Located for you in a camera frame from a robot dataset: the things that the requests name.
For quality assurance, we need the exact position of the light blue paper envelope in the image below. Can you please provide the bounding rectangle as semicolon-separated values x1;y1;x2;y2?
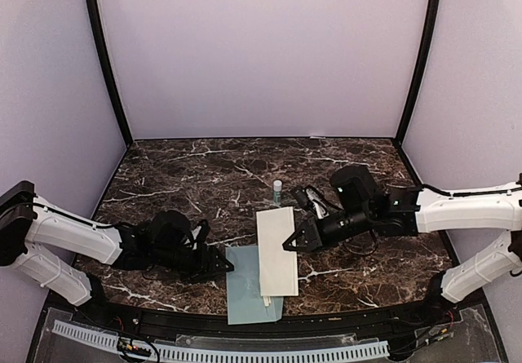
226;246;284;325

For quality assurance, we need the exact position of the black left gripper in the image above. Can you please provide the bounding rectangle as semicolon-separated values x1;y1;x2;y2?
152;243;234;285

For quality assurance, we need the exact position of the black left corner frame post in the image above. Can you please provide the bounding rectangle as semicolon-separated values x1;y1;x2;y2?
85;0;134;148

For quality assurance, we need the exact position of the white slotted cable duct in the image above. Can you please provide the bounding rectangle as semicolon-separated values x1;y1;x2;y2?
52;321;390;362

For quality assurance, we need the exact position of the spare gray paper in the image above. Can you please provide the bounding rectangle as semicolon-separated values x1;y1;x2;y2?
256;207;299;297

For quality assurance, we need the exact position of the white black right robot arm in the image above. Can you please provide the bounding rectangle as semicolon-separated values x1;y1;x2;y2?
282;166;521;325

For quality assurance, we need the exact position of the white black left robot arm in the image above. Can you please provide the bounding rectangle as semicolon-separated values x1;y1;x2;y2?
1;180;234;327

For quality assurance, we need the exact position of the black corner frame post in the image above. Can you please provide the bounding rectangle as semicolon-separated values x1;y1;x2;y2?
394;0;440;148
85;0;134;148

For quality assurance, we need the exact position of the black right corner frame post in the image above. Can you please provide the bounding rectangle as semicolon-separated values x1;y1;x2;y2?
394;0;440;148

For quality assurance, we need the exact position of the black front table rail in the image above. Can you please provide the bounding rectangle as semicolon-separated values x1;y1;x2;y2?
73;286;445;349

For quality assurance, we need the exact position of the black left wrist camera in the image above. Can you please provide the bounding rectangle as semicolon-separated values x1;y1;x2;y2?
189;219;210;250

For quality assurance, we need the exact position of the beige lined letter paper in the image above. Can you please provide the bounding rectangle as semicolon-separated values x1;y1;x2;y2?
262;296;272;307

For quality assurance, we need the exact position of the white green glue stick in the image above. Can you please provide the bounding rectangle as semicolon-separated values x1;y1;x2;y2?
272;179;283;206

